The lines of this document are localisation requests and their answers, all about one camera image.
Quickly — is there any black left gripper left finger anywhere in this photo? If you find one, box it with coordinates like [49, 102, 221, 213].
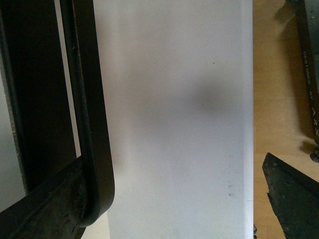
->
[0, 158, 86, 239]

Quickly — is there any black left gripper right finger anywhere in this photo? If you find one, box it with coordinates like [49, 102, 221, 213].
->
[262, 153, 319, 239]

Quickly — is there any black drawer handle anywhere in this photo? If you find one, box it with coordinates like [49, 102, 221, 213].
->
[0, 0, 115, 227]

